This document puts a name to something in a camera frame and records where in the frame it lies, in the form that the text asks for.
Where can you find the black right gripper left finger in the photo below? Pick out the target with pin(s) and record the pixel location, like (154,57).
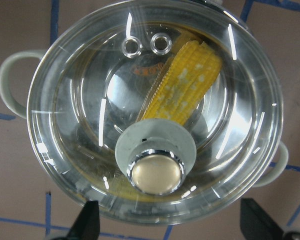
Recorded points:
(87,224)

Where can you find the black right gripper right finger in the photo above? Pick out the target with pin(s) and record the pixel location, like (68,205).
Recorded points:
(256,224)

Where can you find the glass pot lid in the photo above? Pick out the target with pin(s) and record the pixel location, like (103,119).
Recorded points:
(155,110)

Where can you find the white steel cooking pot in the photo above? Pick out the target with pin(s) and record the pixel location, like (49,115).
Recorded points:
(10,82)

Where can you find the yellow corn cob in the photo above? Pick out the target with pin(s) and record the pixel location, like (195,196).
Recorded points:
(155,151)

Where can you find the brown paper table cover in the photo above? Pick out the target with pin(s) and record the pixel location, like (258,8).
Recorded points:
(31,205)

